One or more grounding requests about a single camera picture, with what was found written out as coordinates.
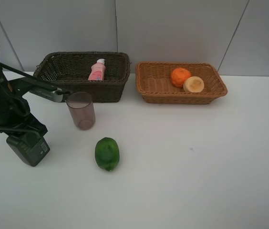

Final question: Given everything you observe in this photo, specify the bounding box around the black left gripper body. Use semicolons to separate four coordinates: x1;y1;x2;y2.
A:
0;114;48;136

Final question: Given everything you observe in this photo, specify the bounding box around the dark green pump bottle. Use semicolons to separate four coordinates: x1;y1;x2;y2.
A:
6;133;50;167

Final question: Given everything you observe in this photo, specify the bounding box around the pink lotion bottle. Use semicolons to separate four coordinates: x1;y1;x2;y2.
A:
88;59;106;81

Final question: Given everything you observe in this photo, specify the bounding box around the orange mandarin fruit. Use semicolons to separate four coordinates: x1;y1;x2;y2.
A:
170;68;191;88

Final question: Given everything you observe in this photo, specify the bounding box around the peach coloured fruit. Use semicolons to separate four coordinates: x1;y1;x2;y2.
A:
183;76;204;93

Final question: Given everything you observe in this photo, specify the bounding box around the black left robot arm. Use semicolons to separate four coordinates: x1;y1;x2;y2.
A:
0;66;48;136

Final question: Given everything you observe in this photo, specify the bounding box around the translucent pink plastic cup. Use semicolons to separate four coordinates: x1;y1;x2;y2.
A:
66;92;95;130

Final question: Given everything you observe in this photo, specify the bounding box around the dark brown wicker basket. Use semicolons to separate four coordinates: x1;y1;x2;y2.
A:
33;52;131;103

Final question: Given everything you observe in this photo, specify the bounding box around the green pepper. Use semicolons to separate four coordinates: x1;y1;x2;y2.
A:
94;137;120;172

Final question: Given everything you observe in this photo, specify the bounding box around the light orange wicker basket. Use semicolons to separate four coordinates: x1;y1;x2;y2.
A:
135;62;228;104

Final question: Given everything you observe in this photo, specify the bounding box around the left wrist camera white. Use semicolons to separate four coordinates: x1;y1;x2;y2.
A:
8;78;73;103

